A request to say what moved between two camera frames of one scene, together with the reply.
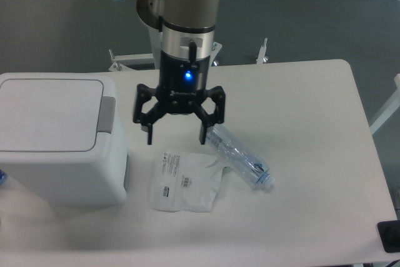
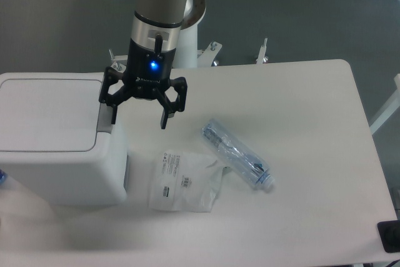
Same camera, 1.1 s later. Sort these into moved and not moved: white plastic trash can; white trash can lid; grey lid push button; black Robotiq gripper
Moved: black Robotiq gripper
Not moved: grey lid push button; white plastic trash can; white trash can lid
